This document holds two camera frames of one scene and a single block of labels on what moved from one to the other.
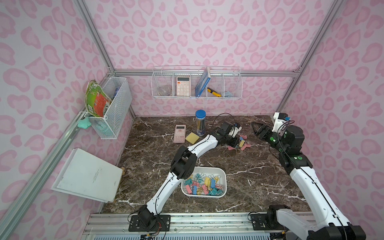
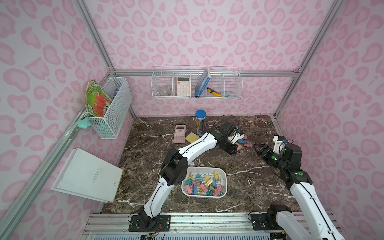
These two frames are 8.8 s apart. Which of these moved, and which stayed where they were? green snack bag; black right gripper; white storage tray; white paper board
Moved: black right gripper
Stayed: white paper board; white storage tray; green snack bag
